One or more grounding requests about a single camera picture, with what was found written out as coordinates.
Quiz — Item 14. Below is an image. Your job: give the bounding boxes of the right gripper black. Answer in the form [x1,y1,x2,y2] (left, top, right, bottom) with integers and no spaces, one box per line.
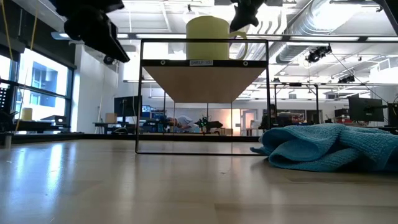
[229,0,266,32]

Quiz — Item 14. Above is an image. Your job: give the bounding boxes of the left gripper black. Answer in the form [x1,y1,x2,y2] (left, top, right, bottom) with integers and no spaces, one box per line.
[51,0,131,63]

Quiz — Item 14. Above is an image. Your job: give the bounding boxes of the pale yellow mug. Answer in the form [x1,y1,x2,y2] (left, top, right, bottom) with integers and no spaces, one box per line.
[185,15,249,61]

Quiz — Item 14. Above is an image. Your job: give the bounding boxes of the dark office desk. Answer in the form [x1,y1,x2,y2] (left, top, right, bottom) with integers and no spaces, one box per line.
[92,121,137,135]

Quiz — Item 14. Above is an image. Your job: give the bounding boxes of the black lab equipment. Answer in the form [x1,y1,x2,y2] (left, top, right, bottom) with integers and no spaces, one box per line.
[142,115,169,134]

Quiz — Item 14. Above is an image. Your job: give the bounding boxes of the person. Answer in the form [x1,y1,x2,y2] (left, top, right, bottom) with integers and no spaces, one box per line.
[169,115,200,131]
[259,104,278,130]

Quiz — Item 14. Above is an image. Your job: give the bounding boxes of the dark side desk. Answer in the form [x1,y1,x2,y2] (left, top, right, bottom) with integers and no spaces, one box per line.
[14,114,72,135]

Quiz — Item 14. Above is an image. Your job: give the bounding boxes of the pale yellow cylinder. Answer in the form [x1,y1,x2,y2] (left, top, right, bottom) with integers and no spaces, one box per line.
[21,107,34,122]

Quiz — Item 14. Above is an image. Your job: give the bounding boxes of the black legged robot green lights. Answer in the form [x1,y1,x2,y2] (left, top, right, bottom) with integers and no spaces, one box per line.
[194,116,224,135]

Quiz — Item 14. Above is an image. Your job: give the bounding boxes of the black perforated panel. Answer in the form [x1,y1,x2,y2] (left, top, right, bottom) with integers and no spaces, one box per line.
[0,86,9,113]

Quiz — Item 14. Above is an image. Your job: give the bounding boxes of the blue crumpled cloth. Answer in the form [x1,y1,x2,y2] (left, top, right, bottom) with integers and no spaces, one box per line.
[250,123,398,174]

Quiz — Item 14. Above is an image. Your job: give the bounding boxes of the silver ventilation duct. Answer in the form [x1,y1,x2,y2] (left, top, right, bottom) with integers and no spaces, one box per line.
[275,0,354,65]

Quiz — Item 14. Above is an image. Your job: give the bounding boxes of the black window frame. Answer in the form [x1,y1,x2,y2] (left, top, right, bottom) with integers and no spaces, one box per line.
[0,37,77,135]

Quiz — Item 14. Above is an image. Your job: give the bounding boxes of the wooden shelf black metal frame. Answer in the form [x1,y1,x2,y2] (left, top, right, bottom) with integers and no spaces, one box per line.
[134,38,271,156]

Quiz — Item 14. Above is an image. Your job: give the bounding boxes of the black ceiling camera cluster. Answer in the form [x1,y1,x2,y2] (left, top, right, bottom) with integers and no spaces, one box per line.
[305,45,333,64]
[338,74,356,84]

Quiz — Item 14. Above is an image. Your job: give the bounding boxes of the yellow cable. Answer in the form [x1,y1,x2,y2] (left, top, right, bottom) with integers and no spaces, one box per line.
[1,0,14,60]
[14,0,41,132]

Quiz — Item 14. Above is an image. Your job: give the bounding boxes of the black aluminium table frame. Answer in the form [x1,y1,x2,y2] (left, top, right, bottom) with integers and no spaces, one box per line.
[0,132,262,143]

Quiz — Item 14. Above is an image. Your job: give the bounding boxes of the black metal gantry frame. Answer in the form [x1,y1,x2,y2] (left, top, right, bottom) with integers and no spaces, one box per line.
[272,82,320,125]

